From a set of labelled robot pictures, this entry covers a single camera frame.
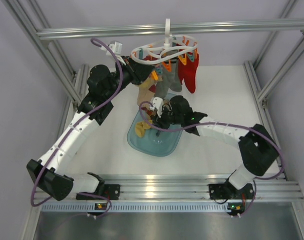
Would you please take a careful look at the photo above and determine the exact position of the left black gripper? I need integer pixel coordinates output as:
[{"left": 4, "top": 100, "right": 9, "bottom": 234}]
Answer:
[{"left": 104, "top": 55, "right": 155, "bottom": 101}]

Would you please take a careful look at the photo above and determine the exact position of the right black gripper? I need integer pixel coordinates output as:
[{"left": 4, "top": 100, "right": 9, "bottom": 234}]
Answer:
[{"left": 152, "top": 106, "right": 184, "bottom": 132}]

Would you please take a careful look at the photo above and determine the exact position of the beige purple striped sock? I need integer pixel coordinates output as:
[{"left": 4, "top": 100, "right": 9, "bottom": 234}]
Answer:
[{"left": 137, "top": 77, "right": 156, "bottom": 106}]

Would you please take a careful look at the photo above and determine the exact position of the yellow sock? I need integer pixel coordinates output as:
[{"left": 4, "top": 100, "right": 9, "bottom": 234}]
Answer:
[{"left": 134, "top": 121, "right": 151, "bottom": 138}]

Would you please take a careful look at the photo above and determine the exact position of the white round clip hanger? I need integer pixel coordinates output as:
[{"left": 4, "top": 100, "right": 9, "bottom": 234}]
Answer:
[{"left": 130, "top": 18, "right": 198, "bottom": 65}]

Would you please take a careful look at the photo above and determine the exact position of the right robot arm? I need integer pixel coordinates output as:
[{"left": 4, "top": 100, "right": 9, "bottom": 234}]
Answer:
[{"left": 150, "top": 95, "right": 279, "bottom": 204}]

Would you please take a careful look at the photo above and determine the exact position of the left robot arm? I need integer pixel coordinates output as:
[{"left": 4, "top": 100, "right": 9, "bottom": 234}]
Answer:
[{"left": 27, "top": 57, "right": 154, "bottom": 201}]

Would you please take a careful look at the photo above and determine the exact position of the beige argyle sock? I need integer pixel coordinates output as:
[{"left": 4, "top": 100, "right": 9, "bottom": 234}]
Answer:
[{"left": 146, "top": 110, "right": 156, "bottom": 120}]

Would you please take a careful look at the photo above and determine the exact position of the blue transparent tray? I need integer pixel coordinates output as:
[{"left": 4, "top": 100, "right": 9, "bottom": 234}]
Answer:
[{"left": 127, "top": 101, "right": 182, "bottom": 157}]

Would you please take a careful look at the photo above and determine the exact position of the grey black striped sock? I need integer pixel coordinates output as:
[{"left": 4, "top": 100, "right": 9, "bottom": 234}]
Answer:
[{"left": 154, "top": 57, "right": 182, "bottom": 99}]

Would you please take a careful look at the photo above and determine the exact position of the red sock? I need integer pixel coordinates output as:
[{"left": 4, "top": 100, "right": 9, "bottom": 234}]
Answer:
[{"left": 178, "top": 53, "right": 200, "bottom": 94}]

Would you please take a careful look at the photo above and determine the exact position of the aluminium top crossbar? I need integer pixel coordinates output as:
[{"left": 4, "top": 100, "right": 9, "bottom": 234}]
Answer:
[{"left": 37, "top": 18, "right": 304, "bottom": 41}]

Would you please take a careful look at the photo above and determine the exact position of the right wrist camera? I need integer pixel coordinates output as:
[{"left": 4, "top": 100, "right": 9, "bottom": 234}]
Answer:
[{"left": 149, "top": 97, "right": 164, "bottom": 115}]

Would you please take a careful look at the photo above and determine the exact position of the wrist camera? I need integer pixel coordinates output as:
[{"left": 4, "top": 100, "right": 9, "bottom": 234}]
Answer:
[
  {"left": 149, "top": 97, "right": 164, "bottom": 115},
  {"left": 108, "top": 40, "right": 123, "bottom": 62}
]

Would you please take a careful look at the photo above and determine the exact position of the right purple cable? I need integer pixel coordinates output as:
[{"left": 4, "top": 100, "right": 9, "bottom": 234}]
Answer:
[{"left": 139, "top": 101, "right": 285, "bottom": 218}]

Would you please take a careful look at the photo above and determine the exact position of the purple cable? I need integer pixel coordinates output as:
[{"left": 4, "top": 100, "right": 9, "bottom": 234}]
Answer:
[
  {"left": 30, "top": 37, "right": 122, "bottom": 218},
  {"left": 139, "top": 101, "right": 285, "bottom": 218}
]

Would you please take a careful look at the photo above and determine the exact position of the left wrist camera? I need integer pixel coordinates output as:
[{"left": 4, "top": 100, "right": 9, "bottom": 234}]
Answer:
[{"left": 108, "top": 40, "right": 123, "bottom": 62}]

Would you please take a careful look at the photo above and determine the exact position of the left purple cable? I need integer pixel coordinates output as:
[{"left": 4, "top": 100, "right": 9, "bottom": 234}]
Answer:
[{"left": 30, "top": 37, "right": 122, "bottom": 218}]

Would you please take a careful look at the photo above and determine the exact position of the perforated cable duct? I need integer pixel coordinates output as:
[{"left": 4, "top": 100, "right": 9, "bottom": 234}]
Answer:
[{"left": 41, "top": 202, "right": 245, "bottom": 213}]

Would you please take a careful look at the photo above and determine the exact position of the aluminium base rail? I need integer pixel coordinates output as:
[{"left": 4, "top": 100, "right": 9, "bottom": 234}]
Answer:
[{"left": 102, "top": 174, "right": 304, "bottom": 202}]

